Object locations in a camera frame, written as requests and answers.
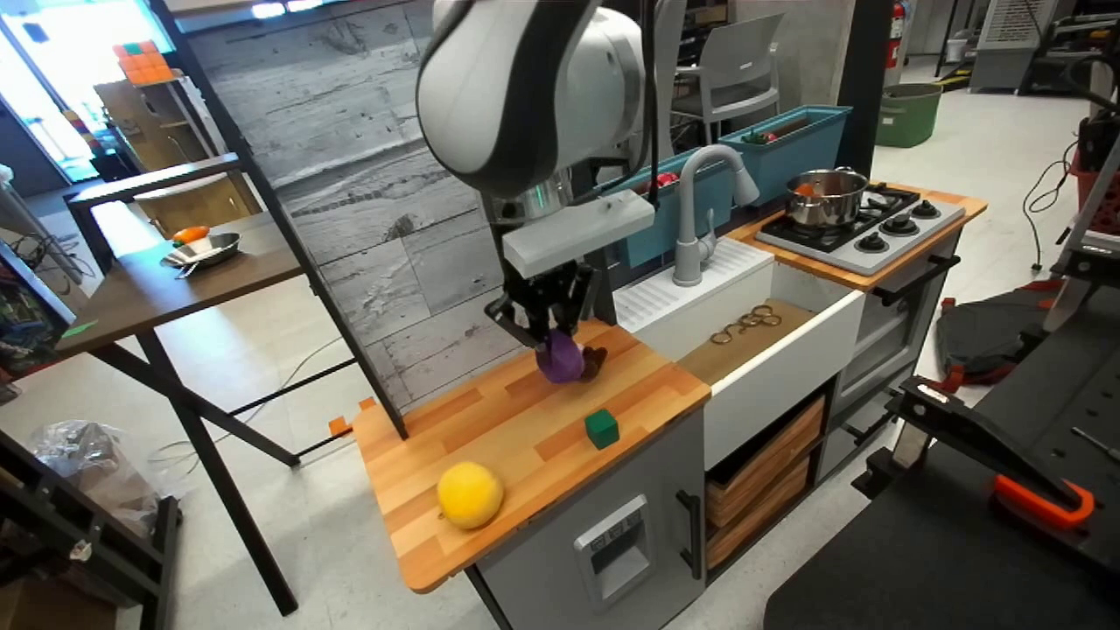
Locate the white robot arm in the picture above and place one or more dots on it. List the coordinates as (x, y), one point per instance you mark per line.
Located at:
(527, 94)

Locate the toy kitchen unit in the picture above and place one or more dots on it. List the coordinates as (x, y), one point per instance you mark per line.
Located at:
(527, 433)

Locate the purple ball toy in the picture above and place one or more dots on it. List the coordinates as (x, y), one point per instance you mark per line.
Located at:
(563, 360)

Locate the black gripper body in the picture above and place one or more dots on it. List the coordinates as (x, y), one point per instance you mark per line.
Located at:
(549, 291)

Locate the silver metal pot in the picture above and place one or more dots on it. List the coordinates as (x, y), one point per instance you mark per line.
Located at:
(827, 201)

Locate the grey toy faucet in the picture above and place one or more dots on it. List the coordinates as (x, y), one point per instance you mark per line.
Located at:
(692, 238)

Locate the grey office chair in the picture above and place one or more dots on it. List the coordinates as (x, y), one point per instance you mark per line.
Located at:
(668, 70)

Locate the light grey chair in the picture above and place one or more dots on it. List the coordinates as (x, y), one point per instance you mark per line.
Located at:
(737, 63)

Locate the orange and green sign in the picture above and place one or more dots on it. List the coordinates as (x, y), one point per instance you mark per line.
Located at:
(144, 63)

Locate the teal plastic bin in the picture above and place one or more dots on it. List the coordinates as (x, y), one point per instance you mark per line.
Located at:
(793, 144)
(654, 234)

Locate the cardboard box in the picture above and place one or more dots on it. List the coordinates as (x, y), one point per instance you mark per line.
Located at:
(151, 127)

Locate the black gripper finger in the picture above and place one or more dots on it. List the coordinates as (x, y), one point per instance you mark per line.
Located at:
(520, 323)
(579, 315)

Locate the small orange clip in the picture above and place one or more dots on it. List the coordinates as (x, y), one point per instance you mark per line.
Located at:
(340, 430)

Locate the small device with orange part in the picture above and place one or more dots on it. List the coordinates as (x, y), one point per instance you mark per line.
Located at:
(202, 249)

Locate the dark brown folding table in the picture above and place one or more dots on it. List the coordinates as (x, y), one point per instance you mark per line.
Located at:
(151, 284)

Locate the clear plastic bag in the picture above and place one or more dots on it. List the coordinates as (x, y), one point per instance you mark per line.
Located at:
(90, 459)

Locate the black low shelf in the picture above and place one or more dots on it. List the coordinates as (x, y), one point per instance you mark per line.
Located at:
(73, 549)

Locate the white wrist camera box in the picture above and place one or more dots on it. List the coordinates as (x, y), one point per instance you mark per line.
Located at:
(579, 234)

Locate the green cube toy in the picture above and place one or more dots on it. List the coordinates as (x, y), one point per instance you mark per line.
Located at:
(605, 430)

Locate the grey wood-print backdrop panel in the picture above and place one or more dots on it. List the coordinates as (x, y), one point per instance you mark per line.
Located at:
(339, 176)

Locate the green bucket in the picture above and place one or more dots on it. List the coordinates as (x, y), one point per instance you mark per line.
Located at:
(908, 113)

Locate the yellow ball toy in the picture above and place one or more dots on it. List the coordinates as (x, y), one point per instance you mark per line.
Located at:
(471, 495)

